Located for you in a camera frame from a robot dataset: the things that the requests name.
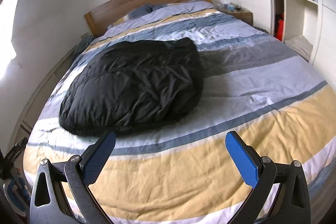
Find black puffer down jacket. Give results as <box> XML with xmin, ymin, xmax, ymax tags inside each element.
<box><xmin>59</xmin><ymin>38</ymin><xmax>203</xmax><ymax>136</ymax></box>

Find striped pillow at headboard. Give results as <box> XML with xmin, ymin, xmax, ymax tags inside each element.
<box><xmin>107</xmin><ymin>3</ymin><xmax>168</xmax><ymax>30</ymax></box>

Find small items on nightstand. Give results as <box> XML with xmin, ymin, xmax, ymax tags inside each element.
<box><xmin>217</xmin><ymin>2</ymin><xmax>244</xmax><ymax>12</ymax></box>

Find white sliding wardrobe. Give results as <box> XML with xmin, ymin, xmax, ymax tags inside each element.
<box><xmin>238</xmin><ymin>0</ymin><xmax>335</xmax><ymax>86</ymax></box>

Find dark teal cloth pile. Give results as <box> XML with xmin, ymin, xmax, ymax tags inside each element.
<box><xmin>73</xmin><ymin>35</ymin><xmax>95</xmax><ymax>60</ymax></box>

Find bright window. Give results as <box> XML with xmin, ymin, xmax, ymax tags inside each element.
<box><xmin>1</xmin><ymin>0</ymin><xmax>17</xmax><ymax>79</ymax></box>

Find folded white cloth on shelf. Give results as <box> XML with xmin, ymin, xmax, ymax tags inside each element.
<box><xmin>284</xmin><ymin>35</ymin><xmax>313</xmax><ymax>61</ymax></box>

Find red object by wardrobe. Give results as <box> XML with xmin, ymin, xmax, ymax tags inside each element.
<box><xmin>274</xmin><ymin>12</ymin><xmax>284</xmax><ymax>41</ymax></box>

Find wooden nightstand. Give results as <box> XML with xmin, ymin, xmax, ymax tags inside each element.
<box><xmin>219</xmin><ymin>8</ymin><xmax>253</xmax><ymax>26</ymax></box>

